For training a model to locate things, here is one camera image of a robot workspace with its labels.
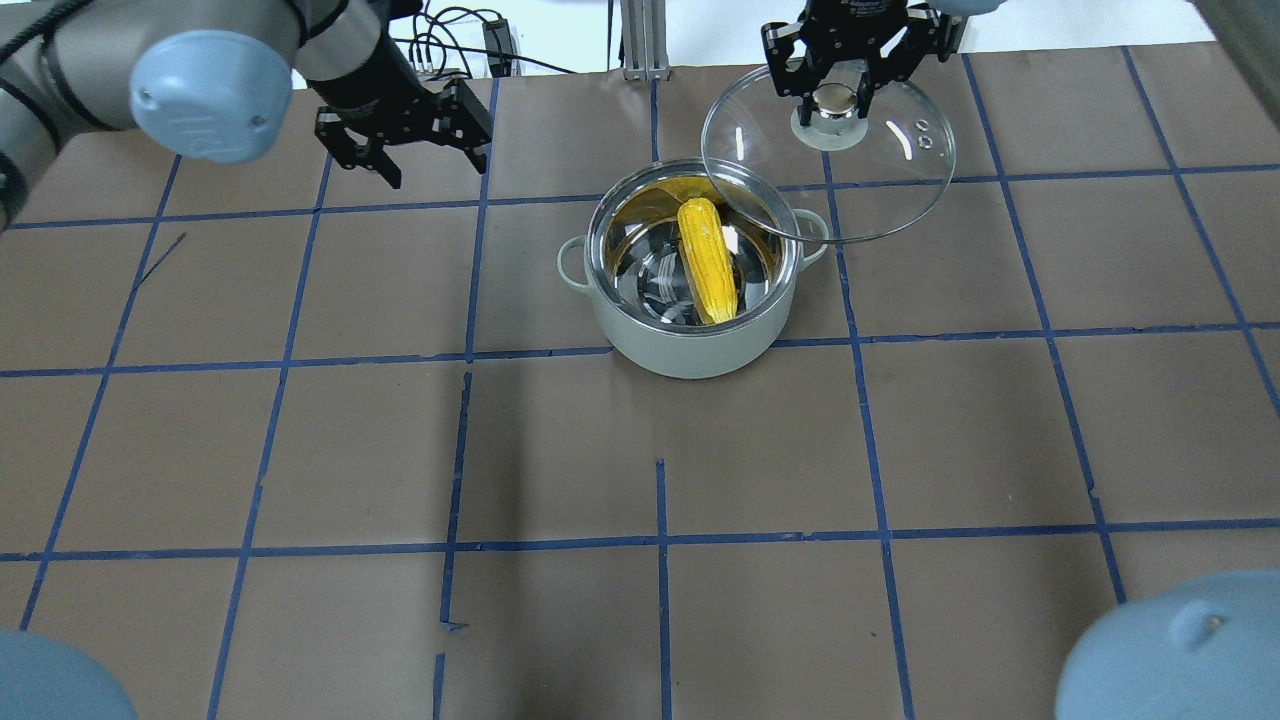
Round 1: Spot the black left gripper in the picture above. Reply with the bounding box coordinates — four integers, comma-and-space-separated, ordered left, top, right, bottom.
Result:
315, 40, 493, 190

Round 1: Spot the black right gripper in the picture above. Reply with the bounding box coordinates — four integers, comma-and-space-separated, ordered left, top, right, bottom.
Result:
762, 1, 968, 123

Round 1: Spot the glass pot lid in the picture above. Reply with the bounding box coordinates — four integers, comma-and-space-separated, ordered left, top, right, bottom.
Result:
699, 63, 957, 243

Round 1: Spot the yellow corn cob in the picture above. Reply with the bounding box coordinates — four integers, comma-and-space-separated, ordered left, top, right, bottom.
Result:
676, 197, 739, 325

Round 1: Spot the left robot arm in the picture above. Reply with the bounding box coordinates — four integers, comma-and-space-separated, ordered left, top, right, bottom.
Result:
1, 1, 492, 227

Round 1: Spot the grey-green cooking pot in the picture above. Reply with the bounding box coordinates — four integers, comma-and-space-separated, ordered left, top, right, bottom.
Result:
556, 158, 829, 379

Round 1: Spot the black power adapter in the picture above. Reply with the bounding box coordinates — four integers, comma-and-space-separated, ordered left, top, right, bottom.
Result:
481, 18, 517, 78

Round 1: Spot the aluminium frame post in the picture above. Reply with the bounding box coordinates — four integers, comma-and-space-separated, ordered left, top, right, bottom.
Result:
620, 0, 671, 82

